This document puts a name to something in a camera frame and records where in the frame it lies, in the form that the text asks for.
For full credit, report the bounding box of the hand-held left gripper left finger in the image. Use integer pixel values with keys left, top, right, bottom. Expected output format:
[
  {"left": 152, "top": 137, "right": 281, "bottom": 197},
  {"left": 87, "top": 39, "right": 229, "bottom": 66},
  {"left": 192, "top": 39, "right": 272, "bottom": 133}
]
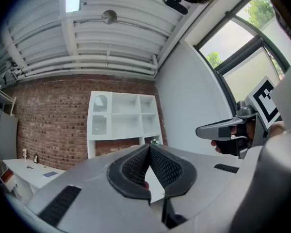
[{"left": 26, "top": 144, "right": 166, "bottom": 233}]

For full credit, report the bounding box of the white side table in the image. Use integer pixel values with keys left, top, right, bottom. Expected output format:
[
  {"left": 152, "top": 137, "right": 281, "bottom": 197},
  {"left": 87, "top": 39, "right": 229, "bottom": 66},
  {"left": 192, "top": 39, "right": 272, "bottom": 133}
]
[{"left": 1, "top": 157, "right": 66, "bottom": 205}]

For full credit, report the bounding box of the low white book rack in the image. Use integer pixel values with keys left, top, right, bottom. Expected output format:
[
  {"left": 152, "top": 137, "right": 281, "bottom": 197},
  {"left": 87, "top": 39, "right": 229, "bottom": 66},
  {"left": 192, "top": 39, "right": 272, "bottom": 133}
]
[{"left": 0, "top": 157, "right": 18, "bottom": 197}]

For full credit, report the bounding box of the grey cabinet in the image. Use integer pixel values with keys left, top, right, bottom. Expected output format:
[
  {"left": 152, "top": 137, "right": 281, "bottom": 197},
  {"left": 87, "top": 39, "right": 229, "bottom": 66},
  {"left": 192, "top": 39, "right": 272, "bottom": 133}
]
[{"left": 0, "top": 108, "right": 19, "bottom": 160}]

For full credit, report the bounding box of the round metal ceiling fixture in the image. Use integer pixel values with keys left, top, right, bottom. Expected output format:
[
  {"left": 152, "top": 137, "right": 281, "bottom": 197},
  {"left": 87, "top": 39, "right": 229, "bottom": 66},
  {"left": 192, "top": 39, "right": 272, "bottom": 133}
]
[{"left": 101, "top": 9, "right": 118, "bottom": 25}]

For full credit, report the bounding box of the white metal rack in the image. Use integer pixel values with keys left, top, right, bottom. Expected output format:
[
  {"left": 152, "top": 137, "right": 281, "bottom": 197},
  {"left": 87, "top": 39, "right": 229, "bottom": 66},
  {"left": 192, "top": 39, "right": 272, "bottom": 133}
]
[{"left": 0, "top": 84, "right": 17, "bottom": 118}]

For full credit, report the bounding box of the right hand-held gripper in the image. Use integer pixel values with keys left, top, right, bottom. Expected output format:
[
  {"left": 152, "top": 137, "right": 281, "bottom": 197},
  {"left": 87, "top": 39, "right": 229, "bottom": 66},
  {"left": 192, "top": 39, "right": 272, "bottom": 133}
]
[{"left": 195, "top": 76, "right": 283, "bottom": 160}]

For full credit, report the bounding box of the black head-worn camera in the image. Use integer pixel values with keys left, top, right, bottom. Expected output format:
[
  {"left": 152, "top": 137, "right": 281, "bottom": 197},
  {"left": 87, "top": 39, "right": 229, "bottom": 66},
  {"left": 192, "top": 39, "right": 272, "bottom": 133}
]
[{"left": 161, "top": 0, "right": 189, "bottom": 16}]

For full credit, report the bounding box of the person's right hand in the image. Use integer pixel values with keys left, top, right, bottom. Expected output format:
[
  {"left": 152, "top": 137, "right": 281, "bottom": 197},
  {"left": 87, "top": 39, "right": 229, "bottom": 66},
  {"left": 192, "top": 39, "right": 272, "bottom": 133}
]
[{"left": 210, "top": 139, "right": 239, "bottom": 155}]

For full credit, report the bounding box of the white wooden cabinet with shelves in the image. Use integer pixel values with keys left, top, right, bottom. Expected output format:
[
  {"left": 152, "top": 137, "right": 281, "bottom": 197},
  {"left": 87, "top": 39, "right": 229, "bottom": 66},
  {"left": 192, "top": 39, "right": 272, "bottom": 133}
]
[{"left": 86, "top": 90, "right": 164, "bottom": 159}]

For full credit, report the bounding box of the teal notebook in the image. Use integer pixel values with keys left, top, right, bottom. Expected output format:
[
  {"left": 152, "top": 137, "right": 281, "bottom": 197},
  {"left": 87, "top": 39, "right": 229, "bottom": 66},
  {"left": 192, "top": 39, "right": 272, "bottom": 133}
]
[{"left": 42, "top": 170, "right": 58, "bottom": 179}]

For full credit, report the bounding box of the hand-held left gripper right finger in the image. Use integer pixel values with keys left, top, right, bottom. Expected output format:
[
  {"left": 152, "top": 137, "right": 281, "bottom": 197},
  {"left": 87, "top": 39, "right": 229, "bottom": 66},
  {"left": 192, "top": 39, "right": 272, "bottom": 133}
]
[{"left": 149, "top": 144, "right": 244, "bottom": 230}]

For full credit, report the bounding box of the black window frame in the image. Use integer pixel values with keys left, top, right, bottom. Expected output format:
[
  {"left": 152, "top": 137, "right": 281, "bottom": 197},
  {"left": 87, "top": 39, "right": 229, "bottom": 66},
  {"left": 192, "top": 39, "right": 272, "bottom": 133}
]
[{"left": 193, "top": 0, "right": 291, "bottom": 133}]

